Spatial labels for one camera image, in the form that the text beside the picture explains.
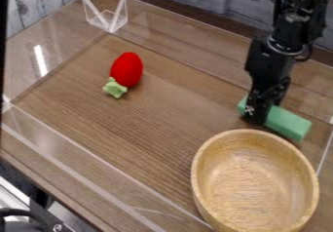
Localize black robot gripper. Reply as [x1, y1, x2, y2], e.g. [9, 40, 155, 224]
[243, 38, 294, 125]

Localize green rectangular block stick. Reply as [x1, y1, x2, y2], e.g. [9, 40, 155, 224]
[236, 96, 312, 143]

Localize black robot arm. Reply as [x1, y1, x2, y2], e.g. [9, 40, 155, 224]
[244, 0, 328, 125]

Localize wooden brown bowl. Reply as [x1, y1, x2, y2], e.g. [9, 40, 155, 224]
[191, 129, 319, 232]

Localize red toy strawberry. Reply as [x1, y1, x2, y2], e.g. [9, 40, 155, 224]
[102, 52, 142, 98]

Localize black clamp under table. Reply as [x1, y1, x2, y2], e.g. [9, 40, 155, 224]
[0, 201, 71, 232]

